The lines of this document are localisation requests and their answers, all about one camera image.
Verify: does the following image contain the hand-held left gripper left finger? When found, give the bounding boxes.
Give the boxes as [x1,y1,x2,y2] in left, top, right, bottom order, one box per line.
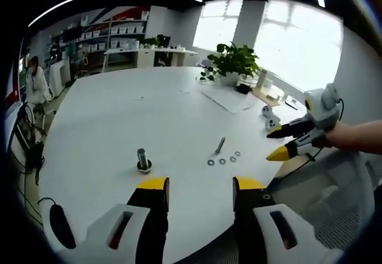
[64,177,171,264]

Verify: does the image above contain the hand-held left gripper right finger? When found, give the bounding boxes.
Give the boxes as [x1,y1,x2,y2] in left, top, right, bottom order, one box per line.
[232,176,335,264]

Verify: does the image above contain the large steel washer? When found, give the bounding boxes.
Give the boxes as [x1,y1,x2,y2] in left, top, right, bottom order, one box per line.
[136,159,154,176]

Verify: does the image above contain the large steel threaded stud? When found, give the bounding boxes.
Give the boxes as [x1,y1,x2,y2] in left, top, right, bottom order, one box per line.
[136,148,154,176]

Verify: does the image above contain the person's right hand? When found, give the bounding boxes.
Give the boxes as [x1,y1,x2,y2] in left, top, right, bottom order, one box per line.
[326,122,355,151]

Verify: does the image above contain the white upright box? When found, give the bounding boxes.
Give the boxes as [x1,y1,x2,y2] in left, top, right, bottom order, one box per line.
[257,69,268,90]

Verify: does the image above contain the grey mesh office chair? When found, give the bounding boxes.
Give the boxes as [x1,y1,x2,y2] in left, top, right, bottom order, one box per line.
[267,149,382,254]

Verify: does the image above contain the black computer mouse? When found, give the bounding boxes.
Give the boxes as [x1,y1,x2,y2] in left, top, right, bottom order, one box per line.
[48,203,77,250]

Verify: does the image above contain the white paper sheet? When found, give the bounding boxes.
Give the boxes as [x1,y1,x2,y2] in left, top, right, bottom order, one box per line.
[200,88,253,114]

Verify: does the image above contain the large potted green plant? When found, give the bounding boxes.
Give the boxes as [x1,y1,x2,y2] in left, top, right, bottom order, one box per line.
[199,41,261,87]

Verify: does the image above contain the dark desk monitor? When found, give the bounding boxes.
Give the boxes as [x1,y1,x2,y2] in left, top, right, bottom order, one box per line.
[156,34,171,49]

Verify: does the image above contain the white office desk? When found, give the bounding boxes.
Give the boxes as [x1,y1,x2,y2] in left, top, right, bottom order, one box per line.
[102,47,199,71]

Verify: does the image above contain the small potted green plant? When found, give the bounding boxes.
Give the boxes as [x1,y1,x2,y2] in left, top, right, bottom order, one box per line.
[144,36,161,49]

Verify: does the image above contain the white cabinet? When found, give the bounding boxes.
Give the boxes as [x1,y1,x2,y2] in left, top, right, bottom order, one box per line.
[48,59,73,94]

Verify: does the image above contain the computer monitor with red screen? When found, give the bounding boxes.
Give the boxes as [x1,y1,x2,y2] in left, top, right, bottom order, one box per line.
[5,63,24,107]

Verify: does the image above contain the shelf of white bins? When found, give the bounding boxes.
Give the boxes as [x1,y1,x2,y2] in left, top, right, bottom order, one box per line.
[73,9,150,53]

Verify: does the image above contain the tangle of black cables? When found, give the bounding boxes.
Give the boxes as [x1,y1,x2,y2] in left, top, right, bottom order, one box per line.
[17,102,46,217]

